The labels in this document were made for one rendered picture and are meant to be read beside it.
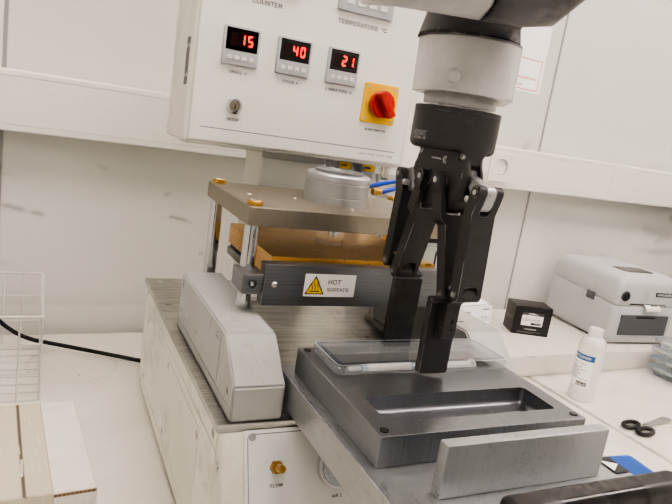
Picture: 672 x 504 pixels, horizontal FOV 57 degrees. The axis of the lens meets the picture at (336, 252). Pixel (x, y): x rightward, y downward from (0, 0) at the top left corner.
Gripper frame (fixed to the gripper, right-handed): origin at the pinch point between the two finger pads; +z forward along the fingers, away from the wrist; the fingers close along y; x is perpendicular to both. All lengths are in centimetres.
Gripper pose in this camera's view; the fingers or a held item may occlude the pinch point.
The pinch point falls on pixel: (417, 326)
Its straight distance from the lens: 58.8
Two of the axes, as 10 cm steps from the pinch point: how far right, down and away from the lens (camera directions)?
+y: 4.1, 2.4, -8.8
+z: -1.5, 9.7, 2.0
